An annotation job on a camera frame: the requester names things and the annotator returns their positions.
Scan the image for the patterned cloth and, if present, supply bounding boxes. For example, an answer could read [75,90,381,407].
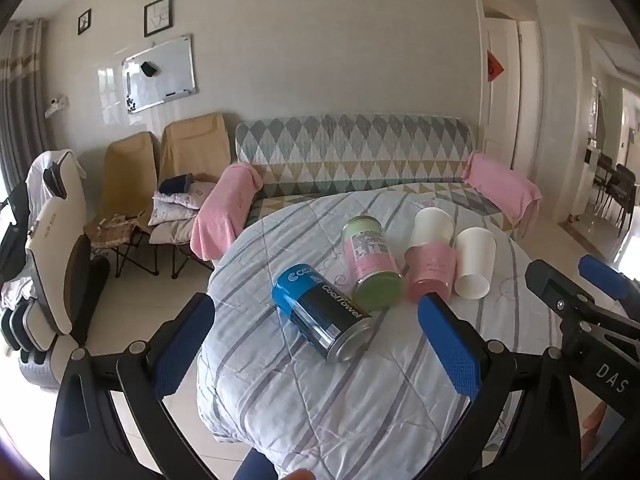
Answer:
[83,213,147,249]

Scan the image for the striped quilted table cover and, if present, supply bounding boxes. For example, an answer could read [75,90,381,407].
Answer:
[196,187,566,467]

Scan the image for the white door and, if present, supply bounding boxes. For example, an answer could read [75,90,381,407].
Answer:
[479,9,525,173]

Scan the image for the blue and black can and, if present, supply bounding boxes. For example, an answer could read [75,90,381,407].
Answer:
[271,262,374,362]

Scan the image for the whiteboard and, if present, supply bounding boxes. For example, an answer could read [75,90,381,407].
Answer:
[121,34,199,115]

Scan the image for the beige folding chair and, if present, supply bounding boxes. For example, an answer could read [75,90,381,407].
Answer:
[83,131,162,279]
[149,112,232,281]

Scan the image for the pink towel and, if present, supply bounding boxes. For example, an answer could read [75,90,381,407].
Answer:
[462,151,544,229]
[190,163,265,262]

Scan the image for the dark dining chair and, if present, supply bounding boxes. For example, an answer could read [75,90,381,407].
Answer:
[592,153,639,237]

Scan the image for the white cup with pink sleeve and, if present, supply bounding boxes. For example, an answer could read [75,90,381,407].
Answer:
[404,207,459,304]

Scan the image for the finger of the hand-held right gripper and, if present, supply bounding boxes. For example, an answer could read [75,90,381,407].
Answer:
[525,259,603,322]
[579,255,640,313]

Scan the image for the red door decoration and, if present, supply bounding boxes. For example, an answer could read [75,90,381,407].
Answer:
[485,49,505,84]

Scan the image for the person's blue pants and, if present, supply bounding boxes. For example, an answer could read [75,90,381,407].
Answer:
[234,447,282,480]

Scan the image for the dark blue cushion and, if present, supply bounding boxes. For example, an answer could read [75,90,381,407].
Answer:
[158,173,195,195]

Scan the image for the beige massage chair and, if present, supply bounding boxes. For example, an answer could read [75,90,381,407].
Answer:
[0,149,112,392]

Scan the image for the grey curtain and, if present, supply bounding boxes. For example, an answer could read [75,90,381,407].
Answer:
[0,17,57,197]

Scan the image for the white paper cup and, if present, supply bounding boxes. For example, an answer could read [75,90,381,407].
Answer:
[453,227,497,300]

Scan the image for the medium black picture frame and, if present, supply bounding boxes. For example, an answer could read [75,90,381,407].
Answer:
[143,0,174,38]

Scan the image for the person's right hand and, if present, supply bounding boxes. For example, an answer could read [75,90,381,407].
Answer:
[581,402,609,442]

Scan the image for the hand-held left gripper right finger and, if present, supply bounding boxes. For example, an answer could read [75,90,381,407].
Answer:
[417,294,596,480]

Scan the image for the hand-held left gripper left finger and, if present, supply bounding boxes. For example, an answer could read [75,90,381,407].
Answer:
[50,292,217,480]

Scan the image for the diamond patterned sofa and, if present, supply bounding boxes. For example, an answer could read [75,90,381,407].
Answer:
[233,113,543,242]

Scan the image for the green and pink can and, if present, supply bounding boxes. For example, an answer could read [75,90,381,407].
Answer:
[341,215,405,304]

